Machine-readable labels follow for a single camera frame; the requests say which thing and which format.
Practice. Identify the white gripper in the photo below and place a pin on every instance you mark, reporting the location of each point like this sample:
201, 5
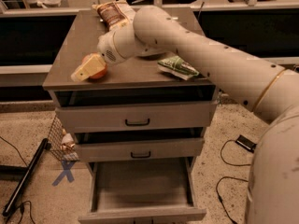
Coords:
106, 49

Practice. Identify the grey drawer cabinet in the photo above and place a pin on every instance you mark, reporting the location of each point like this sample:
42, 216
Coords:
138, 130

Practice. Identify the top drawer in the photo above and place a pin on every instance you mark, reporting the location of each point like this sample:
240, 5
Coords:
113, 118

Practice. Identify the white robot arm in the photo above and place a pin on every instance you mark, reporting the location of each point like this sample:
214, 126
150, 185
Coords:
268, 90

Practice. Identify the blue tape cross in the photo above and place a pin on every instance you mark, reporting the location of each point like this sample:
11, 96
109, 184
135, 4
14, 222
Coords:
65, 173

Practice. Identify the black bar left floor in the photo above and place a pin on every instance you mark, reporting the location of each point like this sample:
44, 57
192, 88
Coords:
26, 174

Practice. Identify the drawer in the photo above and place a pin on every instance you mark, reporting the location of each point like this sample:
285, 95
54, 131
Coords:
140, 150
113, 118
157, 191

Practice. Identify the wire mesh basket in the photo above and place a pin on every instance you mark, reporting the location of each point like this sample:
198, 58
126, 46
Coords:
62, 145

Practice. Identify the green snack bag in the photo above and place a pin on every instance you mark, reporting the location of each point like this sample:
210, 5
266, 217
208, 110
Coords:
179, 68

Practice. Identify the middle drawer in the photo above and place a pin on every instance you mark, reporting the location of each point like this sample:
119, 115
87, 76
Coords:
140, 150

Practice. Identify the bottom drawer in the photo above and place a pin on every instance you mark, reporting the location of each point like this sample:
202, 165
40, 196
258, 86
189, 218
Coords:
157, 191

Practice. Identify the brown chip bag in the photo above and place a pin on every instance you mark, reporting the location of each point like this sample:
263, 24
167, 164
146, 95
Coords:
116, 14

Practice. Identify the red apple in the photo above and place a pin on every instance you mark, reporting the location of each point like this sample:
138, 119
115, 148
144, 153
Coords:
94, 66

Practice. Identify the black power adapter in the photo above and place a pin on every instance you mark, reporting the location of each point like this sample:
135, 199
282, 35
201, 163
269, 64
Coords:
246, 143

